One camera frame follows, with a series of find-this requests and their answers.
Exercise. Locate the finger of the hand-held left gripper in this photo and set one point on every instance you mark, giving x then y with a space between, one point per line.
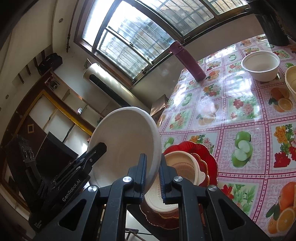
94 155

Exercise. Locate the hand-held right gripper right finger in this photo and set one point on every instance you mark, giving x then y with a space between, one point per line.
163 180

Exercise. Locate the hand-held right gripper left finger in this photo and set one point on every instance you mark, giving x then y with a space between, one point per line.
143 176

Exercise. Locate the large beige ribbed bowl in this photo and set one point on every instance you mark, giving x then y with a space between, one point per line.
182 162

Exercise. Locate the wide white bowl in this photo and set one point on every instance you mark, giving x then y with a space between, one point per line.
124 139

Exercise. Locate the large red printed plate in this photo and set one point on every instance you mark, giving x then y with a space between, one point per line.
208 162

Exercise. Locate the deep white bowl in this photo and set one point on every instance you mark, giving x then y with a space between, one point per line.
261 71

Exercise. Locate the small beige ribbed bowl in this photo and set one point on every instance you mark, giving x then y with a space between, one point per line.
291 81

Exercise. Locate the black flat panel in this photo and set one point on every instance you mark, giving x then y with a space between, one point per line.
53 148

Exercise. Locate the wooden stool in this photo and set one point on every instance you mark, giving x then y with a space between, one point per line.
158 106

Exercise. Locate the white tower air conditioner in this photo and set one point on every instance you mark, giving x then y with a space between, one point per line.
101 74

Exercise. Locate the purple thermos bottle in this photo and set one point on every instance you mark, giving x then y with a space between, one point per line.
187 60

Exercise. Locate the barred window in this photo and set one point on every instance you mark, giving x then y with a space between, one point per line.
129 27

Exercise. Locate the black electric kettle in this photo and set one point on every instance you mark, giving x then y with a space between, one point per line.
272 27

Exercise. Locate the yellow-framed wall shelf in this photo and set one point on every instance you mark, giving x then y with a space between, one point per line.
57 120

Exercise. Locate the black camera bag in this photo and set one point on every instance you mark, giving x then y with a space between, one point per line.
49 62

